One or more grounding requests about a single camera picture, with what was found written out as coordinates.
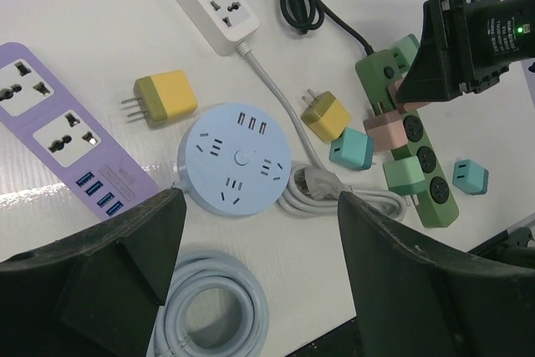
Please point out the yellow charger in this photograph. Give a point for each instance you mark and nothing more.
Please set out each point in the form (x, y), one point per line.
(325, 115)
(163, 98)

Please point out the teal charger right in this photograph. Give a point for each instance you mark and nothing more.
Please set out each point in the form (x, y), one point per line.
(470, 177)

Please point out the yellow charger centre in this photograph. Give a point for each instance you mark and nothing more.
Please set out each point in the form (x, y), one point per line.
(325, 115)

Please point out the yellow charger left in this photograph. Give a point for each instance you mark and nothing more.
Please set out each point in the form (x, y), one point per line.
(163, 98)

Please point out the pink charger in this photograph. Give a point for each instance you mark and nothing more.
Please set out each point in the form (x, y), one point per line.
(403, 107)
(387, 131)

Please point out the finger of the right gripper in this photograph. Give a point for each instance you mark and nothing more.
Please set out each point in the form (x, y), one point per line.
(427, 79)

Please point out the purple power strip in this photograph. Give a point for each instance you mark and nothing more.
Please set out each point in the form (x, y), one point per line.
(48, 119)

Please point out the teal charger centre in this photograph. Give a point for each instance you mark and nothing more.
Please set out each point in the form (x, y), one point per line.
(353, 150)

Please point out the green charger top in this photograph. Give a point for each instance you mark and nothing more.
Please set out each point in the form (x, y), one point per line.
(405, 51)

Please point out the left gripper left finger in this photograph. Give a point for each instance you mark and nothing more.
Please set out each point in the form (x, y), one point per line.
(98, 291)

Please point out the green charger bottom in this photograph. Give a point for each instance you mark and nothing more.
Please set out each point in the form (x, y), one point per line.
(405, 177)

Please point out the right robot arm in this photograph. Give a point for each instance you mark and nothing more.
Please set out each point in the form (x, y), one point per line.
(466, 46)

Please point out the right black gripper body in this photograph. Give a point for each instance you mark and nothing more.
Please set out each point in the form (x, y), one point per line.
(484, 38)

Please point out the green charger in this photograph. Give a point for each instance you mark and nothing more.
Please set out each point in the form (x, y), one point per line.
(405, 51)
(405, 177)

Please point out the teal charger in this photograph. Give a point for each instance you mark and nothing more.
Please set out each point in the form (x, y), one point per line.
(470, 177)
(353, 150)

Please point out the green power strip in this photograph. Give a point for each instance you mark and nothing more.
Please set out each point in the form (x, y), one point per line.
(437, 208)

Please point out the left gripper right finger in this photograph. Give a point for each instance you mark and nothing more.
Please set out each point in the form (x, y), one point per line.
(415, 296)

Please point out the round blue power strip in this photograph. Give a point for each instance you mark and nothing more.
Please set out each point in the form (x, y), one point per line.
(234, 161)

